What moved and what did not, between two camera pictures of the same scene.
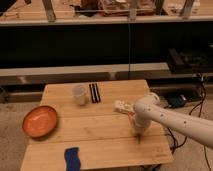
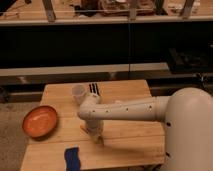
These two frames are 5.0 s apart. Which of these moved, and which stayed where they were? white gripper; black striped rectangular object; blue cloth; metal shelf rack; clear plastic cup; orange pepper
Moved: white gripper; orange pepper
Stayed: blue cloth; clear plastic cup; metal shelf rack; black striped rectangular object
